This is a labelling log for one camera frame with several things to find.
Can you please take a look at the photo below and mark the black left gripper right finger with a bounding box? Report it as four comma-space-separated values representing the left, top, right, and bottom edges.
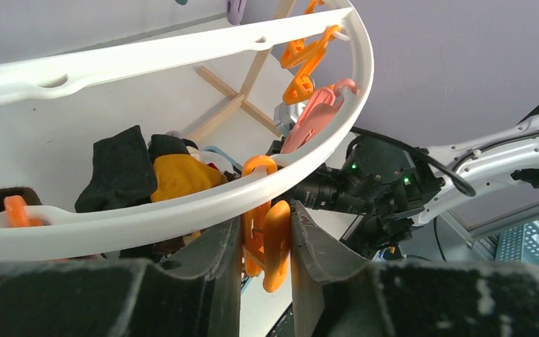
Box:
291, 201, 381, 336

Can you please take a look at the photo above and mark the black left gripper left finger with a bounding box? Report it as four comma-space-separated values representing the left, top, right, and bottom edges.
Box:
154, 217, 242, 336

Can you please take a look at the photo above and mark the orange clothespin clip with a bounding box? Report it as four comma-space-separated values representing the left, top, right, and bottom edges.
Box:
240, 154, 293, 294
4, 195, 44, 227

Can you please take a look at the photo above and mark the white round clip hanger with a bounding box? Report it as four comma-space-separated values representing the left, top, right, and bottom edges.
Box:
0, 1, 373, 262

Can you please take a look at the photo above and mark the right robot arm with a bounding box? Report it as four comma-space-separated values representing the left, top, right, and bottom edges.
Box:
284, 105, 539, 258

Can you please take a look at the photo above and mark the pile of mixed socks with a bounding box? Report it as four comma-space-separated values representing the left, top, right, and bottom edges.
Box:
74, 124, 245, 261

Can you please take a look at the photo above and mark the spare light blue basket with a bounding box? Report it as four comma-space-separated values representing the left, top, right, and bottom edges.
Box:
495, 218, 539, 298

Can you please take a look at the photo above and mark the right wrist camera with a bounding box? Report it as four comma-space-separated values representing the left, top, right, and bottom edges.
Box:
273, 102, 305, 136

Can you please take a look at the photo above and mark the wooden clothes rack frame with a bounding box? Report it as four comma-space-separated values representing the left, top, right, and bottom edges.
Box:
183, 0, 298, 145

